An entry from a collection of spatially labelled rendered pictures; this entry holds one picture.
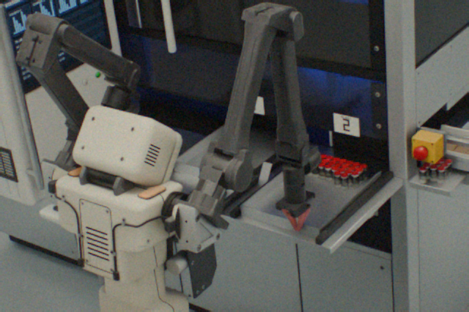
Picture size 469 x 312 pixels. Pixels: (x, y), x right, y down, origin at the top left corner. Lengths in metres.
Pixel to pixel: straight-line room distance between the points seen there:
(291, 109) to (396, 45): 0.42
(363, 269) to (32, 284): 1.62
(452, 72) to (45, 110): 1.25
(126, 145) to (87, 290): 1.95
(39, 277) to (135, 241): 2.06
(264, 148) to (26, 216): 1.47
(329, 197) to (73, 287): 1.63
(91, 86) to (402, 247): 1.11
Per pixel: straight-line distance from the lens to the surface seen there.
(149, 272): 2.43
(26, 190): 3.17
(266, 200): 2.87
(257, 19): 2.29
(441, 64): 2.98
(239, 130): 2.28
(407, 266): 3.10
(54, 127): 3.17
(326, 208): 2.81
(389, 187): 2.90
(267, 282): 3.49
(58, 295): 4.18
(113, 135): 2.30
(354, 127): 2.94
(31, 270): 4.37
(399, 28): 2.73
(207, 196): 2.25
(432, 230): 3.20
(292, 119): 2.49
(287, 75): 2.42
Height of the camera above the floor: 2.37
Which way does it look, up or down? 28 degrees down
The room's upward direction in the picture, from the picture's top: 7 degrees counter-clockwise
